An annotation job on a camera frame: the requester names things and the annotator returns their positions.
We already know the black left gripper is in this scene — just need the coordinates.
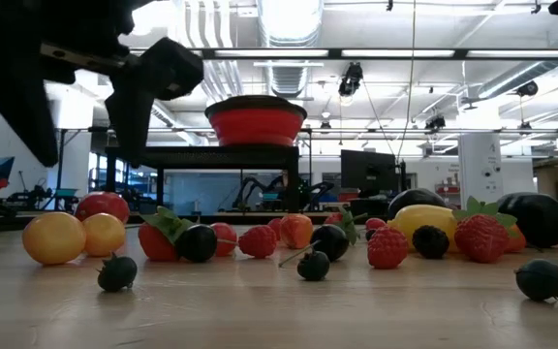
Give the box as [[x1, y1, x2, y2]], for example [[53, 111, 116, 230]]
[[0, 0, 205, 169]]

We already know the small orange peach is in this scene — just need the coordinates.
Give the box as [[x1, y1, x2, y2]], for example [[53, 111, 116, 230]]
[[81, 212, 127, 258]]

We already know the round yellow lemon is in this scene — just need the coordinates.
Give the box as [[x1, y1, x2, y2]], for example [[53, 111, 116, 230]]
[[21, 211, 87, 266]]

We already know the red strawberry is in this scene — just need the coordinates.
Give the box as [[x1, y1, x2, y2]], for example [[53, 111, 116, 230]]
[[451, 195, 518, 265], [325, 207, 368, 246], [137, 206, 196, 264]]

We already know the dark blueberry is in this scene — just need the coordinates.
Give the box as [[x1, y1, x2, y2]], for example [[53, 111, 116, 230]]
[[96, 251, 139, 294], [514, 258, 558, 302], [295, 249, 331, 282]]

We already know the red grey collapsible colander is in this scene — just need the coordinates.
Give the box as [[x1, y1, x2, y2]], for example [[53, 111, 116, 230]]
[[204, 94, 308, 148]]

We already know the red raspberry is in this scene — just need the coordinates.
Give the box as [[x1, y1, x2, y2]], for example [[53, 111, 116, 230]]
[[366, 226, 410, 270], [237, 225, 278, 260]]

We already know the large dark purple fruit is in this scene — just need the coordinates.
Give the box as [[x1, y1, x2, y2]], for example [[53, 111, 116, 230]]
[[387, 187, 450, 220], [495, 191, 558, 249]]

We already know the small orange fruit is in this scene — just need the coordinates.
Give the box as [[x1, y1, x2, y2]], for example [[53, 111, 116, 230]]
[[504, 223, 528, 254]]

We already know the black ceiling spotlight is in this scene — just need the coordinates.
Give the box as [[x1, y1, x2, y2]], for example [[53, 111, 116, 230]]
[[423, 113, 448, 132], [515, 79, 540, 98], [337, 61, 365, 98]]

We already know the red bell pepper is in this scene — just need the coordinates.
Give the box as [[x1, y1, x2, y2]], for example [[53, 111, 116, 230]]
[[74, 191, 131, 225]]

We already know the black background equipment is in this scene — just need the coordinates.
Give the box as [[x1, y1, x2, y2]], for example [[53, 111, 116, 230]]
[[6, 170, 57, 212]]

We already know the black mesh shelf riser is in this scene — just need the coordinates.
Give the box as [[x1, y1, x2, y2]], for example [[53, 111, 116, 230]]
[[104, 144, 301, 214]]

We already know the white square column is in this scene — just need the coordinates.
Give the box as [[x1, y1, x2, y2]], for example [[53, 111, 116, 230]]
[[457, 133, 505, 210]]

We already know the black overhead light bar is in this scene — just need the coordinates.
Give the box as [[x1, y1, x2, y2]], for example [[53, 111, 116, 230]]
[[128, 47, 558, 62]]

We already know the orange-red peach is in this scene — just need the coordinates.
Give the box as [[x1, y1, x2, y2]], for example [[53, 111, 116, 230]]
[[279, 213, 315, 250]]

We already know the black computer monitor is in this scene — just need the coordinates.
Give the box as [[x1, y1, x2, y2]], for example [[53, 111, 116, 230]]
[[340, 148, 399, 193]]

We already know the black blackberry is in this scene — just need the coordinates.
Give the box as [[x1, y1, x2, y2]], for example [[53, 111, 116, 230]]
[[411, 224, 451, 260]]

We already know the background black metal frame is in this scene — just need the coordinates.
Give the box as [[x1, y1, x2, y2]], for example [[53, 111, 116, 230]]
[[51, 125, 558, 210]]

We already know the thin hanging cable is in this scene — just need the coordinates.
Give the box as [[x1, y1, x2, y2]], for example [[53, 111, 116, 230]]
[[394, 0, 419, 164]]

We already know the silver ventilation duct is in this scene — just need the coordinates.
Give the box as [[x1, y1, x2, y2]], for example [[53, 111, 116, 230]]
[[257, 0, 326, 101]]

